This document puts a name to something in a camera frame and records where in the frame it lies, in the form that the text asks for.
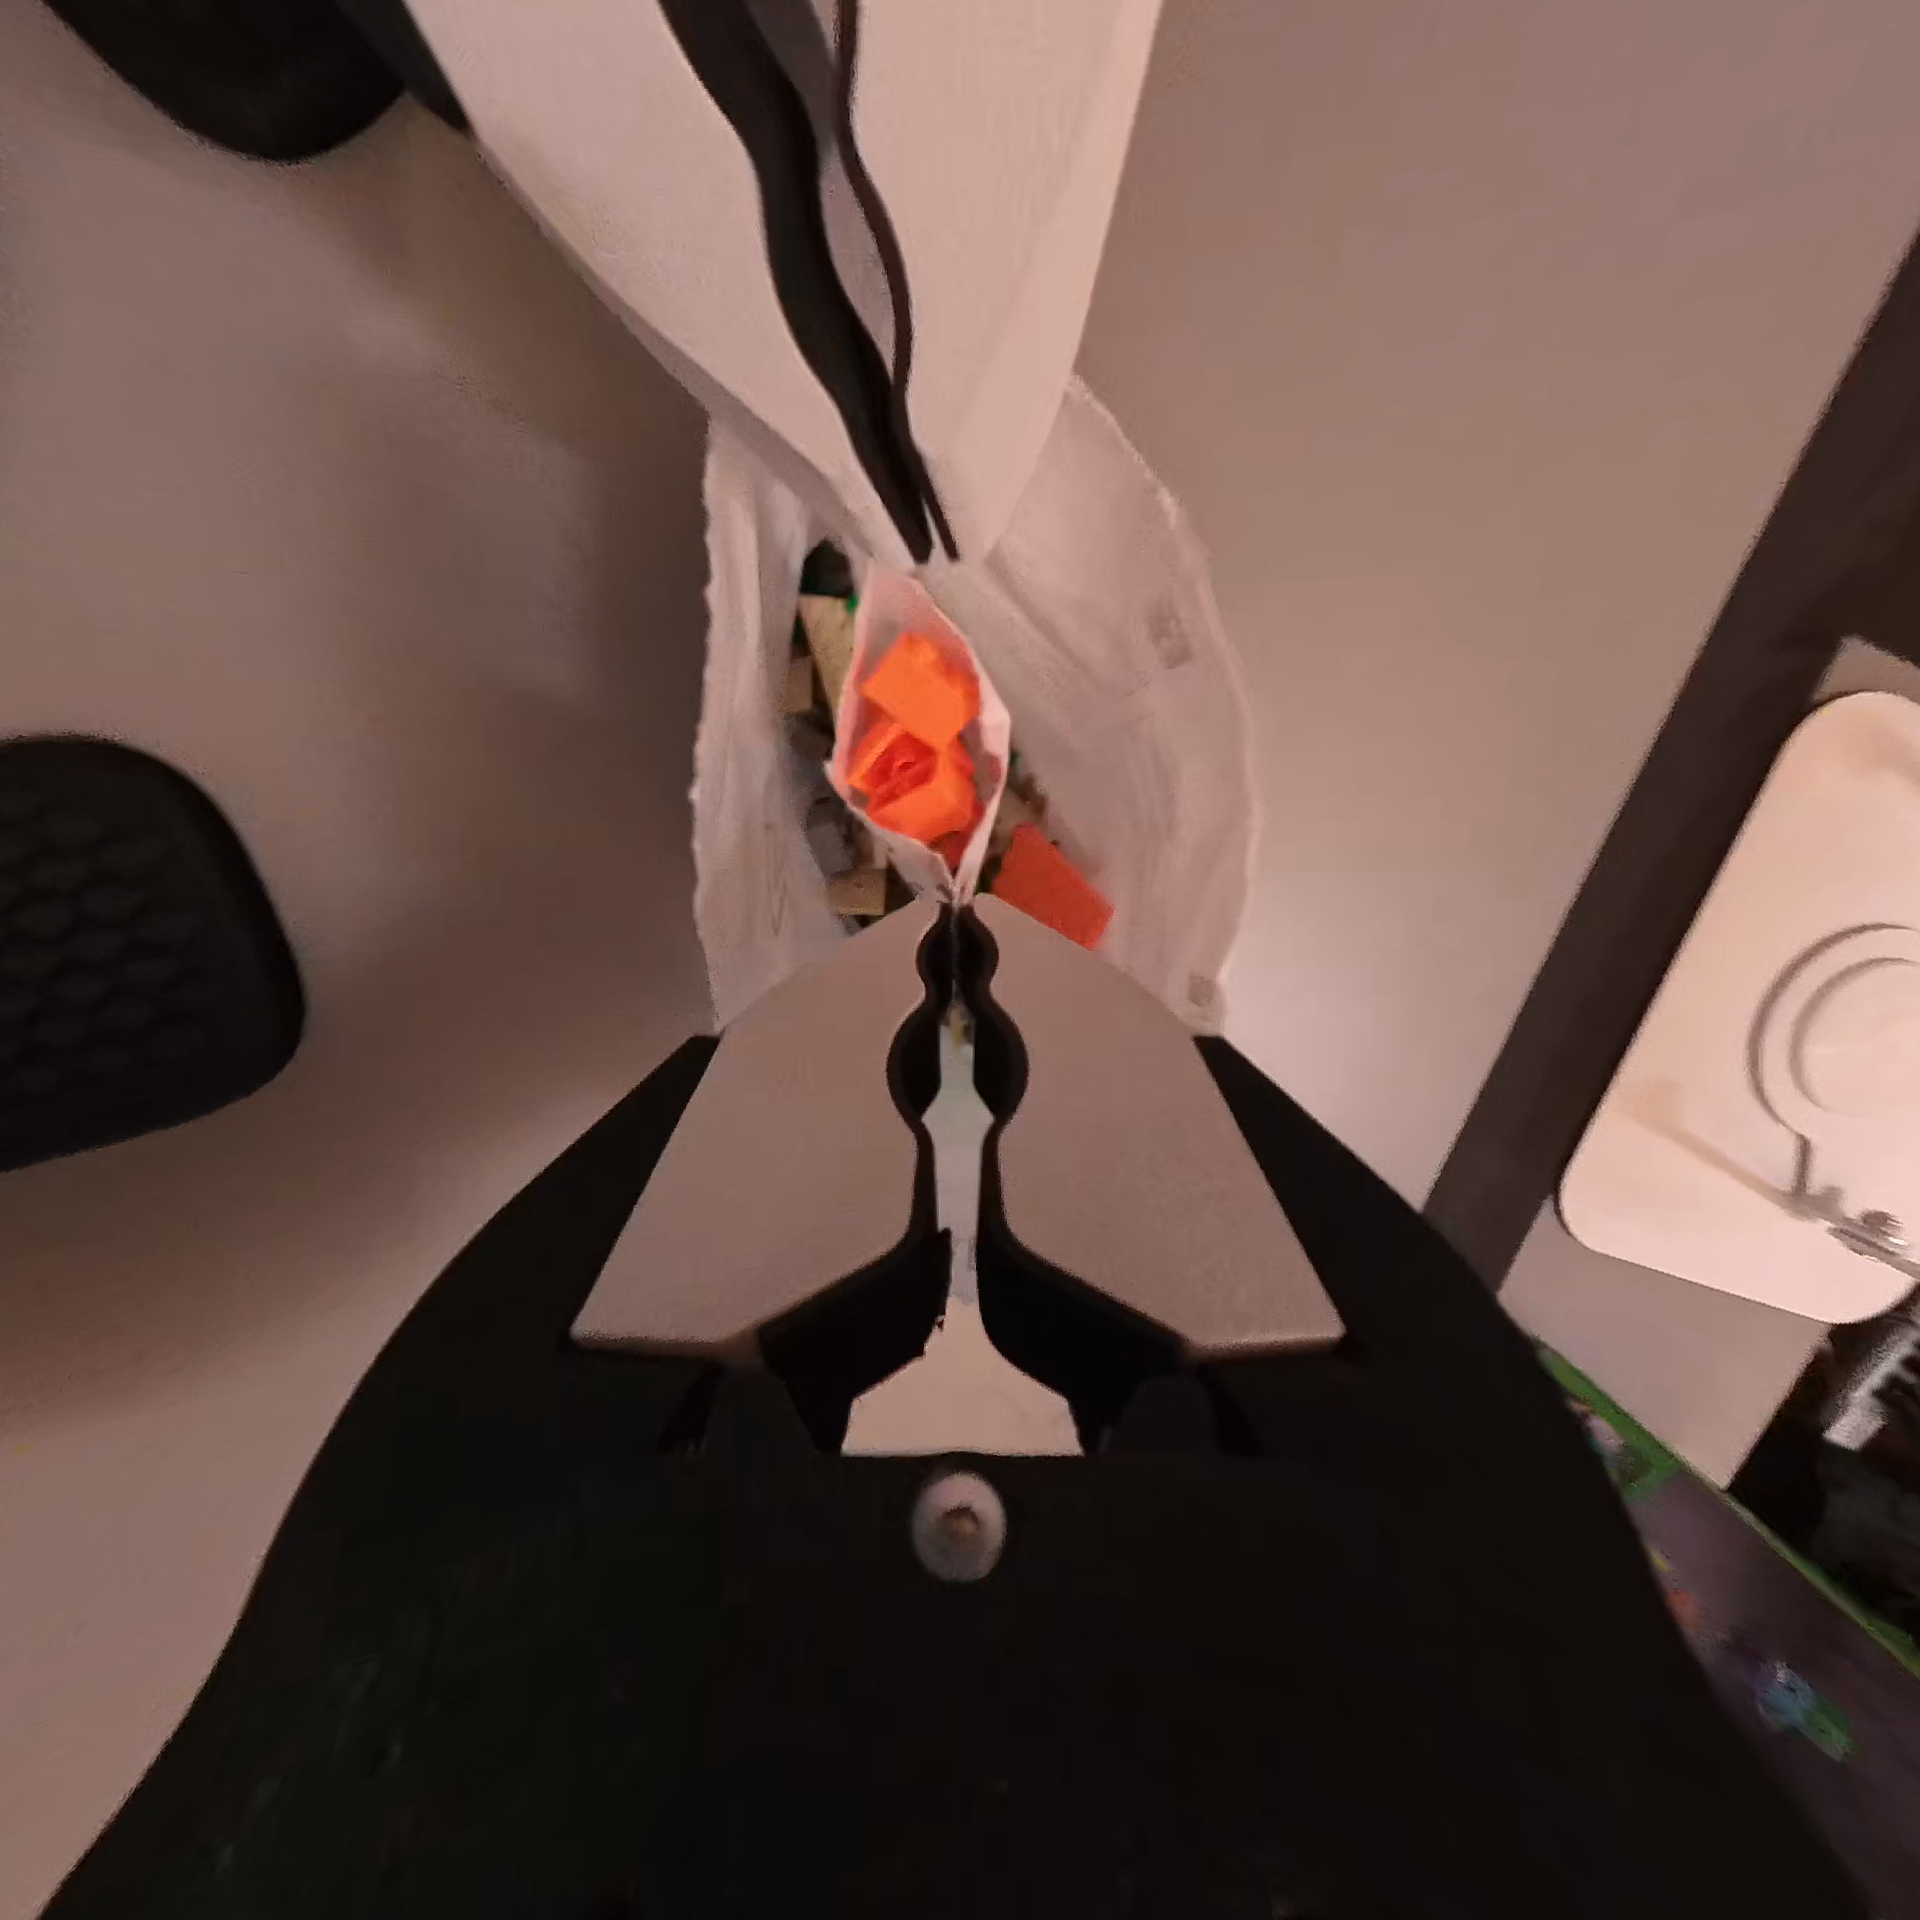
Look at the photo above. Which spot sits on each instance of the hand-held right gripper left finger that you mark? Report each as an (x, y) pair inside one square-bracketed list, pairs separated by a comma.
[(748, 1185)]

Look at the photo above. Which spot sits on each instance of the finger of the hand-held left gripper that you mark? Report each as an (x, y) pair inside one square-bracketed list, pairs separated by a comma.
[(603, 148), (1022, 181)]

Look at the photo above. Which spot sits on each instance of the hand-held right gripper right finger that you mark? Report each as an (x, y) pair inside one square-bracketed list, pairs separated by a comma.
[(1152, 1185)]

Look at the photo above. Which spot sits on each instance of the small printed paper bag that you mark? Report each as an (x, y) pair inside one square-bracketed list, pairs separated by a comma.
[(891, 601)]

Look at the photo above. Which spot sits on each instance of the large printed paper bag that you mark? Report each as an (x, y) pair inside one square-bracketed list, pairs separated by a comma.
[(1139, 674)]

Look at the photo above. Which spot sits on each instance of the green toy set box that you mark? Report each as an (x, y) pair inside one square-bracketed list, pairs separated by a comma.
[(1769, 1620)]

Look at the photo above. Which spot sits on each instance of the orange slope brick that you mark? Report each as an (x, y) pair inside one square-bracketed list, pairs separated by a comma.
[(1048, 887)]

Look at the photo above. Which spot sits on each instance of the pile of mixed toy bricks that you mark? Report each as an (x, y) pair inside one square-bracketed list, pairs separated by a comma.
[(819, 643)]

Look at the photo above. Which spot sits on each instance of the white desk lamp stand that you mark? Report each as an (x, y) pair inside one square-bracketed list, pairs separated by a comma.
[(1694, 1127)]

